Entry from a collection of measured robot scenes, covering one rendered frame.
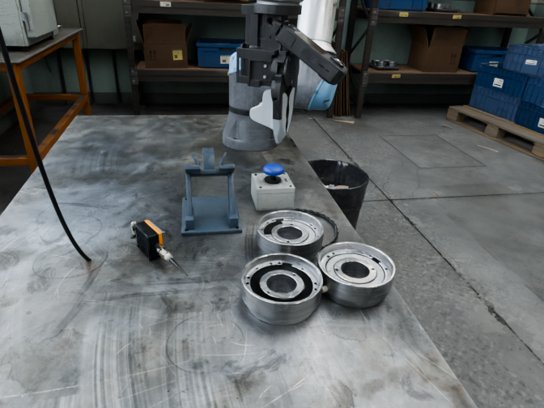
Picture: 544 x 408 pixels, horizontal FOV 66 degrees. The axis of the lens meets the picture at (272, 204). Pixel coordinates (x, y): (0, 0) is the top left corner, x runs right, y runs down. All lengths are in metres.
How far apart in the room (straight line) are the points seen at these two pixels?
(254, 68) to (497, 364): 1.44
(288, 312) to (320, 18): 0.70
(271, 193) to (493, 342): 1.32
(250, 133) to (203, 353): 0.65
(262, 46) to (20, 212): 0.50
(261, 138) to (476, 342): 1.20
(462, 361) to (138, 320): 1.38
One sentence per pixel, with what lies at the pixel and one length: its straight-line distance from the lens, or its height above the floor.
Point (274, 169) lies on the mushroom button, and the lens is 0.76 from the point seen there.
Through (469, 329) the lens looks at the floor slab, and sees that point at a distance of 1.90.
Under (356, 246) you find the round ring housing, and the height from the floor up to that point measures 0.84.
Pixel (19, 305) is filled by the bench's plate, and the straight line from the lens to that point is 0.62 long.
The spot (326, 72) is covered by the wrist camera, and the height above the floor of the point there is 1.06.
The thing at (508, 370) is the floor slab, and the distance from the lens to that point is 1.80.
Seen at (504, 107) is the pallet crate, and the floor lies 0.25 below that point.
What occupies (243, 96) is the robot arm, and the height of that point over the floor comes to 0.93.
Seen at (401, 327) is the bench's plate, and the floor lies 0.80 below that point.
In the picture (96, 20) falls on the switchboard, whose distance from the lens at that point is 4.32.
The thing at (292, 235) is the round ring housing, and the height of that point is 0.81.
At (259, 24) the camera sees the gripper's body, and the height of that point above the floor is 1.12.
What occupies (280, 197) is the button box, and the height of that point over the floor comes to 0.83.
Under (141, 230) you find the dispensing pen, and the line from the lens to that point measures 0.64.
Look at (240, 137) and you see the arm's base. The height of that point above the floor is 0.83.
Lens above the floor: 1.17
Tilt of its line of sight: 28 degrees down
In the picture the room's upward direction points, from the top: 3 degrees clockwise
